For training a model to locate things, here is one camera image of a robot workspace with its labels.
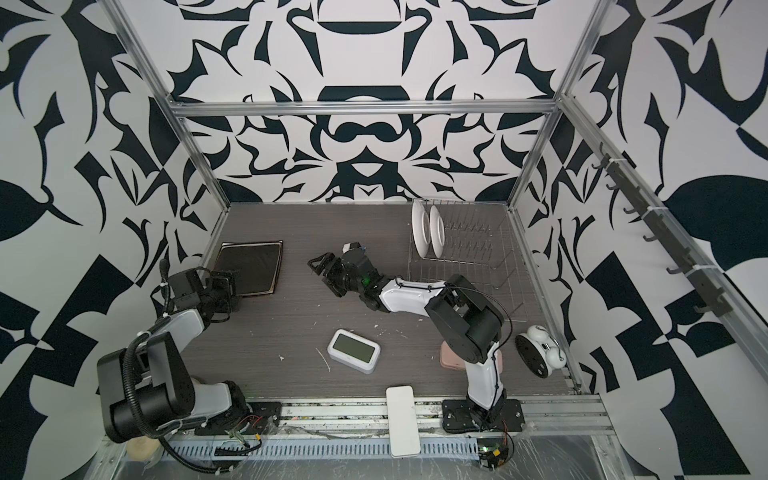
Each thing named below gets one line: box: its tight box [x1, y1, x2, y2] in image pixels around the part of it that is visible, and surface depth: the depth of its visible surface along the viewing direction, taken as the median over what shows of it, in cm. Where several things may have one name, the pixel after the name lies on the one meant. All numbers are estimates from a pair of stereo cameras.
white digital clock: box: [327, 329, 381, 375], surface depth 83 cm
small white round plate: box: [412, 199, 430, 259], surface depth 98 cm
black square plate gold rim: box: [214, 240, 283, 297], surface depth 102 cm
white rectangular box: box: [386, 385, 421, 458], surface depth 72 cm
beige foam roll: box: [126, 436, 161, 461], surface depth 69 cm
